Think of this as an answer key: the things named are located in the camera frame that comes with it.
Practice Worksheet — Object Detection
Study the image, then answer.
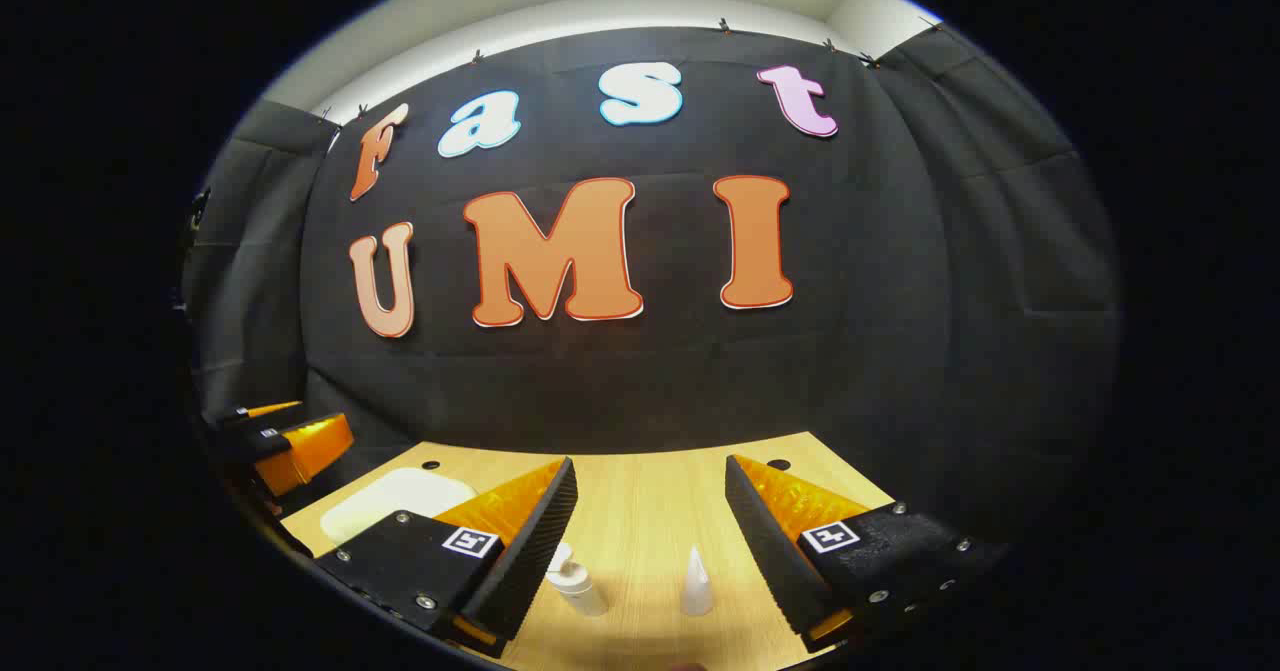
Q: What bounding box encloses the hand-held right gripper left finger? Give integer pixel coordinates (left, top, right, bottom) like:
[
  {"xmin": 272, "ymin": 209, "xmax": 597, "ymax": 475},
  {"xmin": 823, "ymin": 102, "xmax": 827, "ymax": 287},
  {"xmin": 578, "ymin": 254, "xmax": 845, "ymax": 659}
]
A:
[{"xmin": 313, "ymin": 456, "xmax": 579, "ymax": 657}]

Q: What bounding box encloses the white squeeze tube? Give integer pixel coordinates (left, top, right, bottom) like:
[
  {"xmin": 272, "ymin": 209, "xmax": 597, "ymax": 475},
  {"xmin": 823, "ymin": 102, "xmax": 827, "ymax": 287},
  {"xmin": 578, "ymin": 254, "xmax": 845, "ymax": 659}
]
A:
[{"xmin": 680, "ymin": 545, "xmax": 715, "ymax": 617}]

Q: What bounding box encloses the black backdrop cloth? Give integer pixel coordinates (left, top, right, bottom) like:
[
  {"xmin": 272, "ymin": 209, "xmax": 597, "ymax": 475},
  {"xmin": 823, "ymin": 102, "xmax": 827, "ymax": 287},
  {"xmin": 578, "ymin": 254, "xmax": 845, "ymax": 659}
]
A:
[{"xmin": 180, "ymin": 26, "xmax": 1121, "ymax": 552}]

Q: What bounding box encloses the pale yellow suitcase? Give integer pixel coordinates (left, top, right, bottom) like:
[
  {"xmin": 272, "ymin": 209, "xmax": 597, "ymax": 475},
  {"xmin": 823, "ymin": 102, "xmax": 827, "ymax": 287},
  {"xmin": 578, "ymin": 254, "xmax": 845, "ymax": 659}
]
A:
[{"xmin": 320, "ymin": 466, "xmax": 479, "ymax": 549}]

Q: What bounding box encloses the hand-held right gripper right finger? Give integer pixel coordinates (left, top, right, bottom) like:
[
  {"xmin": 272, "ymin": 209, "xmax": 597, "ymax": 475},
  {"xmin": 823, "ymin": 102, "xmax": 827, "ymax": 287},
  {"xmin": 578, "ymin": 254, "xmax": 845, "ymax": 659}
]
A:
[{"xmin": 724, "ymin": 454, "xmax": 1011, "ymax": 652}]

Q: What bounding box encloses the white pump bottle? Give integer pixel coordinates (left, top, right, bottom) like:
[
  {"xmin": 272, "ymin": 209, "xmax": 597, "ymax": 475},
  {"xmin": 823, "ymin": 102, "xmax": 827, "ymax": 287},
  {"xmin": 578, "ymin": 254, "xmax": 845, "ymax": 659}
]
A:
[{"xmin": 545, "ymin": 541, "xmax": 609, "ymax": 618}]

